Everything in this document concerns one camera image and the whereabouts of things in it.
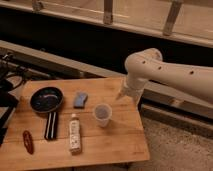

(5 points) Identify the black frying pan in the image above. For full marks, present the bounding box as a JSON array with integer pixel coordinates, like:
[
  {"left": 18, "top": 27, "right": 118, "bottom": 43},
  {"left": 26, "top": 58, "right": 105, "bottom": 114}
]
[{"left": 30, "top": 87, "right": 63, "bottom": 140}]

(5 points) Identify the black equipment with cables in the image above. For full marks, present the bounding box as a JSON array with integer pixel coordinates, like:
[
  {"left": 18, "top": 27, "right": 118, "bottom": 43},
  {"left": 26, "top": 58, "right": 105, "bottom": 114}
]
[{"left": 0, "top": 52, "right": 27, "bottom": 146}]

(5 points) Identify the white labelled plastic bottle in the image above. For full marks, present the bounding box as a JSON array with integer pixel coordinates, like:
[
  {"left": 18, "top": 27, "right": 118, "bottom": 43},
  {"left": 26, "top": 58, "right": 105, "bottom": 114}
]
[{"left": 69, "top": 113, "right": 82, "bottom": 155}]

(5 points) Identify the blue sponge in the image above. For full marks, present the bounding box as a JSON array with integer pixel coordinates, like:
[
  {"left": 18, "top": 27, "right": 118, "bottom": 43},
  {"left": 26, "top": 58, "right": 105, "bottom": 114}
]
[{"left": 73, "top": 92, "right": 88, "bottom": 108}]

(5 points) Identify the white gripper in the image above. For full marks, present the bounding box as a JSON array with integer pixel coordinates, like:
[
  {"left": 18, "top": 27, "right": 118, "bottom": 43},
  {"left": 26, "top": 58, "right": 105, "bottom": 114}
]
[{"left": 116, "top": 79, "right": 144, "bottom": 104}]

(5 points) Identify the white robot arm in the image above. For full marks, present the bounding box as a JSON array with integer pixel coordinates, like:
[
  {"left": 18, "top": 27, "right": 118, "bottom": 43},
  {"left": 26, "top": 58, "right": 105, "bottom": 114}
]
[{"left": 117, "top": 48, "right": 213, "bottom": 104}]

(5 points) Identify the metal window frame rail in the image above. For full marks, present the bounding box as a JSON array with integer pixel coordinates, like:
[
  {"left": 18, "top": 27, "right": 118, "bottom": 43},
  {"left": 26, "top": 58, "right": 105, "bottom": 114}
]
[{"left": 0, "top": 0, "right": 213, "bottom": 48}]

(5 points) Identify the clear plastic cup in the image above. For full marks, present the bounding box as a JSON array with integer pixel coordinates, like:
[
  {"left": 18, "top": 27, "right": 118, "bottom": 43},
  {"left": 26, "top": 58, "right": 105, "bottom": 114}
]
[{"left": 93, "top": 103, "right": 112, "bottom": 127}]

